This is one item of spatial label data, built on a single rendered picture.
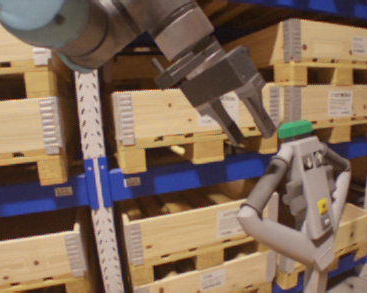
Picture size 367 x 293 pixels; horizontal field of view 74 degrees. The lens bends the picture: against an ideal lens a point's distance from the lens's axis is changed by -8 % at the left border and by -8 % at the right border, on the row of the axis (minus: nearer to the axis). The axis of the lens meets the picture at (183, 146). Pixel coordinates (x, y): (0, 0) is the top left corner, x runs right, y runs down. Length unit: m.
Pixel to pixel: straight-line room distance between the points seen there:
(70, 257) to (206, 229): 0.63
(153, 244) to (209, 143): 0.53
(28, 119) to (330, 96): 1.51
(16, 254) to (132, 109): 0.78
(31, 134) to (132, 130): 0.39
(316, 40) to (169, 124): 0.93
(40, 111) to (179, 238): 0.82
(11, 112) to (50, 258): 0.62
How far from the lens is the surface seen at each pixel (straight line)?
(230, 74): 0.41
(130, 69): 2.39
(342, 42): 1.76
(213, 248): 1.41
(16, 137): 1.13
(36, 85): 1.12
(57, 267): 1.31
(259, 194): 0.47
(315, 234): 0.59
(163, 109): 1.14
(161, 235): 1.27
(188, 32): 0.41
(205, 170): 1.31
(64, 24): 0.30
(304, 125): 0.60
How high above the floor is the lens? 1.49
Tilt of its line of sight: 11 degrees down
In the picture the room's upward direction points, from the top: 3 degrees counter-clockwise
